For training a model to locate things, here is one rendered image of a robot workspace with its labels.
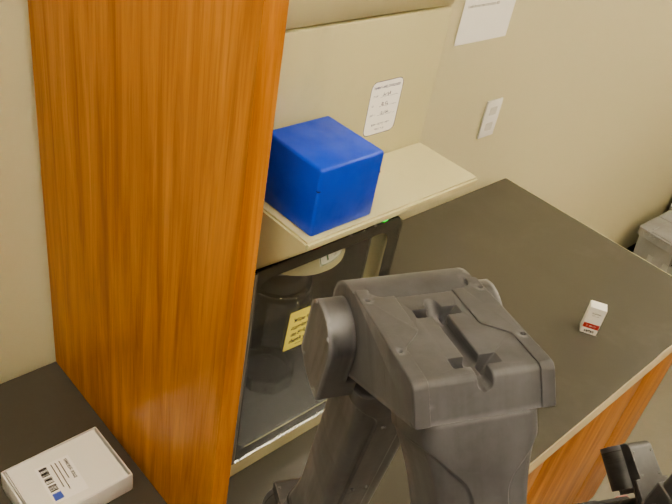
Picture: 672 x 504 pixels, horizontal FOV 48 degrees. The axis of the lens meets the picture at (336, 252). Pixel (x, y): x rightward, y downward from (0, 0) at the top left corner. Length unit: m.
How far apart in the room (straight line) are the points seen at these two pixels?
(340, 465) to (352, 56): 0.53
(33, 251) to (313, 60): 0.68
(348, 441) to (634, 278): 1.63
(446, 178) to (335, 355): 0.65
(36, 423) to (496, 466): 1.11
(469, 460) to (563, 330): 1.45
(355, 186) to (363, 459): 0.40
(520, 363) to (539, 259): 1.65
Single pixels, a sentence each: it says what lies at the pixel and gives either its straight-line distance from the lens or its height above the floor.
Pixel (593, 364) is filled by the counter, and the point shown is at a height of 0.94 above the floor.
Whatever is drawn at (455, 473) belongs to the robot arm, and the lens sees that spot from 0.37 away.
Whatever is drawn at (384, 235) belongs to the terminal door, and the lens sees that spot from 1.16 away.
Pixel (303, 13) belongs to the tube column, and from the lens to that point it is 0.85.
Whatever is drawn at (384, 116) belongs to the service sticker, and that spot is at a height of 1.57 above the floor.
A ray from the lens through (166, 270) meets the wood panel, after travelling 0.97.
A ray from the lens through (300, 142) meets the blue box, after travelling 0.86.
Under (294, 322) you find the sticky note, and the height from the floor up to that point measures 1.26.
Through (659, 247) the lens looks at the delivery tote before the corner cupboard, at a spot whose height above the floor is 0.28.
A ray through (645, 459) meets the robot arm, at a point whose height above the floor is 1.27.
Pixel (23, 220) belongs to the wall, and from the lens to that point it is 1.33.
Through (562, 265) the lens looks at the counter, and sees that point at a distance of 2.03.
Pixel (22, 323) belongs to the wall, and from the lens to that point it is 1.46.
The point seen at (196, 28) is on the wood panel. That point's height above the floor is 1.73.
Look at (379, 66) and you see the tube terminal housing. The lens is 0.98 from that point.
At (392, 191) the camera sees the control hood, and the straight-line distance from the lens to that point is 0.98.
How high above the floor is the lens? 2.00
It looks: 35 degrees down
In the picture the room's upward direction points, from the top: 11 degrees clockwise
